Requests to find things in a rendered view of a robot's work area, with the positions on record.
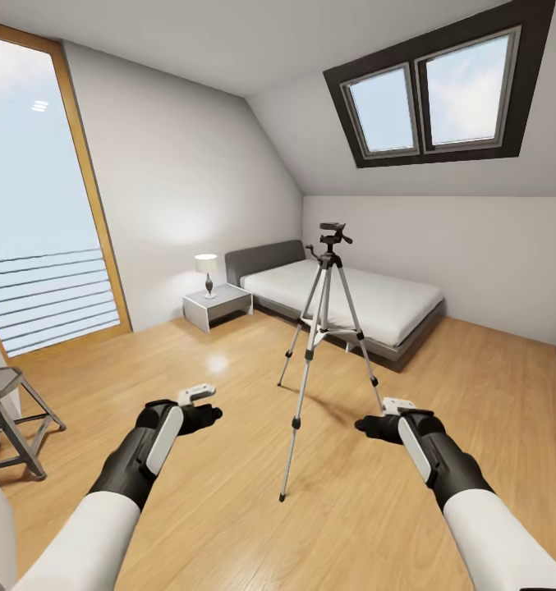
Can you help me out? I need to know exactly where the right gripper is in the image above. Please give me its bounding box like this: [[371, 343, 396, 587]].
[[354, 416, 397, 444]]

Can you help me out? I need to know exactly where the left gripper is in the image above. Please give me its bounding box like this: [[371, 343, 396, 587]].
[[181, 404, 223, 436]]

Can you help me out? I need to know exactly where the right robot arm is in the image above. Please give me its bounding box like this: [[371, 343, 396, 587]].
[[354, 397, 556, 591]]

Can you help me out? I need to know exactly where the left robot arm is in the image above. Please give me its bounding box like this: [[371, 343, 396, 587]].
[[11, 384, 223, 591]]

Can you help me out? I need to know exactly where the camera tripod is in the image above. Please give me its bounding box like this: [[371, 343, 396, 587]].
[[278, 222, 382, 502]]

